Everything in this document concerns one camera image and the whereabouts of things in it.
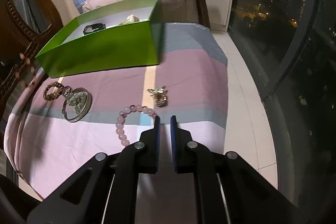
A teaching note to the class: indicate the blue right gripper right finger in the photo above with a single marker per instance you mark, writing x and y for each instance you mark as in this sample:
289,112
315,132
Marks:
189,156

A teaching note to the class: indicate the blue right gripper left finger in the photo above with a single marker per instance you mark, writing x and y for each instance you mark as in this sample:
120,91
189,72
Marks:
143,155

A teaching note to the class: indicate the wooden armchair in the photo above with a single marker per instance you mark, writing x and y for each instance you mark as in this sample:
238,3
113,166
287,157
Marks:
203,12

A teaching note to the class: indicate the carved dark wooden chair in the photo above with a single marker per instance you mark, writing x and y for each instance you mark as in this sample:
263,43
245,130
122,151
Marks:
17,37

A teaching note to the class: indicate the silver bangle with jade charms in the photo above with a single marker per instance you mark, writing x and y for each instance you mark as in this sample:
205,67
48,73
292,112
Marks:
77,103

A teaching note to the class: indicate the green cardboard box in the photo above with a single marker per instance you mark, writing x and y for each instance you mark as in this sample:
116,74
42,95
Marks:
138,44

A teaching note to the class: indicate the black wristwatch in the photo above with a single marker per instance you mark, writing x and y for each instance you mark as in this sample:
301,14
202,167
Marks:
93,28

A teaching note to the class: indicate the cream white wristwatch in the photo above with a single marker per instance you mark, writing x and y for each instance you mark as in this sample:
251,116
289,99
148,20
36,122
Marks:
130,19

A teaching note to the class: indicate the pink plaid bedsheet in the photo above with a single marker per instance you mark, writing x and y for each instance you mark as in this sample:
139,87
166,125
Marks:
45,149

